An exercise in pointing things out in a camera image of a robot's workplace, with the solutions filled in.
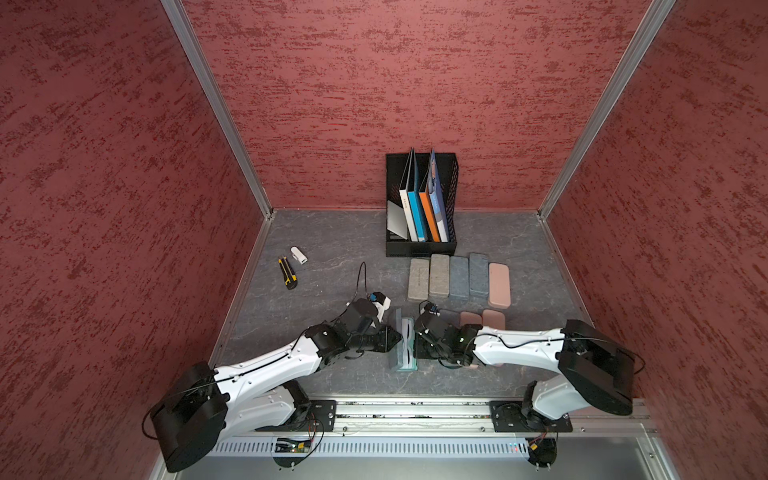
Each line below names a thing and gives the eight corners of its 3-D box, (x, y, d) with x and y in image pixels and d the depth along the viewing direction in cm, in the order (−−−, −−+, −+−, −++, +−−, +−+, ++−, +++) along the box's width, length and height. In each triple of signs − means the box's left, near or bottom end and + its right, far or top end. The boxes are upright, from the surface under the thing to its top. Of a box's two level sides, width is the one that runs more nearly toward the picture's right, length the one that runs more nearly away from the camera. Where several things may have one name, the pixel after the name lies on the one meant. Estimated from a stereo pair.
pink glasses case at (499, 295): (488, 306, 97) (490, 302, 94) (488, 266, 107) (490, 261, 105) (508, 310, 96) (511, 306, 93) (506, 269, 106) (509, 264, 104)
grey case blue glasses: (466, 300, 98) (469, 295, 95) (469, 256, 110) (471, 250, 107) (485, 304, 97) (488, 299, 94) (486, 259, 109) (488, 253, 106)
